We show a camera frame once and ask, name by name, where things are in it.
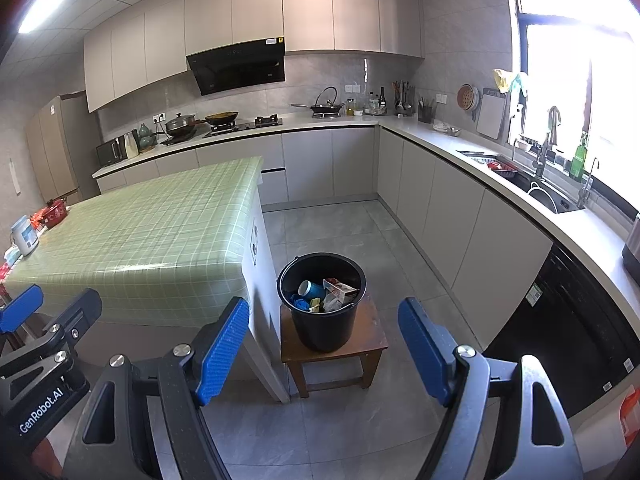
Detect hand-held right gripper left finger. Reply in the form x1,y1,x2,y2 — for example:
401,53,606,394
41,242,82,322
62,297,250,480

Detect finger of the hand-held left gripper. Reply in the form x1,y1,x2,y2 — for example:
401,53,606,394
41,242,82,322
0,288,103,378
0,284,45,333

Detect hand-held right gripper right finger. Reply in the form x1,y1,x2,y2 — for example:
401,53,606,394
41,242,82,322
398,297,586,480

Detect black bucket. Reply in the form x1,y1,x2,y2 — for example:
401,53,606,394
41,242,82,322
277,254,367,353

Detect printed carton box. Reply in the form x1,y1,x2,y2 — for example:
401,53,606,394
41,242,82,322
322,277,360,306

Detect brown wooden stool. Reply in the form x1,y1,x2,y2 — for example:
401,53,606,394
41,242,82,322
280,295,389,399

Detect green checkered kitchen island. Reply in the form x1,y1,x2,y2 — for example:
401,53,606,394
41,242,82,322
65,195,291,403

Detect red electric pot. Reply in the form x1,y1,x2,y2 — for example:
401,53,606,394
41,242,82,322
42,199,68,226

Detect green checked tablecloth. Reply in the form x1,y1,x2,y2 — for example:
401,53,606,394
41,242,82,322
5,156,264,328

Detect black dishwasher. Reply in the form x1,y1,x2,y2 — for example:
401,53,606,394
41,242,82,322
482,242,640,418

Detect grey base cabinets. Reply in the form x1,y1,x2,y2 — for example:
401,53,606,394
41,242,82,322
92,115,640,401

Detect beige refrigerator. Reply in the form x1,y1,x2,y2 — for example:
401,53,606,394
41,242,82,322
25,91,103,206

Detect black microwave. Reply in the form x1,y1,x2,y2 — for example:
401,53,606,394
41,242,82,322
95,137,126,167

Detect steel kitchen sink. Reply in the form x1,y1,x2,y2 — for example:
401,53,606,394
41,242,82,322
457,150,586,216

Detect lidded grey wok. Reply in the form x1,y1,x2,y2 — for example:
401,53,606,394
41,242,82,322
164,113,207,137

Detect orange plastic item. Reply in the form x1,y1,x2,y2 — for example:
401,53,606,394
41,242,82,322
619,390,640,448

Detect small steel tap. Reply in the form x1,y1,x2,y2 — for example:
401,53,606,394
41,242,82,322
577,157,601,208

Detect black gas hob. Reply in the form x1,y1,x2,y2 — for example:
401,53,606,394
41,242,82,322
202,116,283,139

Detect steel sink faucet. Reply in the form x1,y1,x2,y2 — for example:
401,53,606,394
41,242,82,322
532,106,563,178

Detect white cutting board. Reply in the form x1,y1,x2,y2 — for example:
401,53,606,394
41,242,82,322
475,87,508,141

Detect green dish soap bottle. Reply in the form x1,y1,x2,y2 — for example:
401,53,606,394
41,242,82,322
569,131,591,183

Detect steel utensil holder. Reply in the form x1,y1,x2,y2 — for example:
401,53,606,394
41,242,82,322
392,80,413,116

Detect round hanging colander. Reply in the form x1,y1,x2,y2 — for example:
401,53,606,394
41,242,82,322
456,83,481,122

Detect yellow hanging cloth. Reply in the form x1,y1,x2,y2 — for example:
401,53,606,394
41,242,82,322
492,68,528,96

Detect black range hood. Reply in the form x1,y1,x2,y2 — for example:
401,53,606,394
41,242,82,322
186,36,286,97

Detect long ceiling light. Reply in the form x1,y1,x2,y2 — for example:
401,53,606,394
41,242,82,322
17,0,67,35

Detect kitchen window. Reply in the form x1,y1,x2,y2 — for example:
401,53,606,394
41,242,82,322
502,0,640,211

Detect beige upper cabinets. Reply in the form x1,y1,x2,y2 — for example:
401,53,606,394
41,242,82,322
83,0,426,113

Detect black pan with handle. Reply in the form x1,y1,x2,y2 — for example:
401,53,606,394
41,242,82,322
290,86,347,118

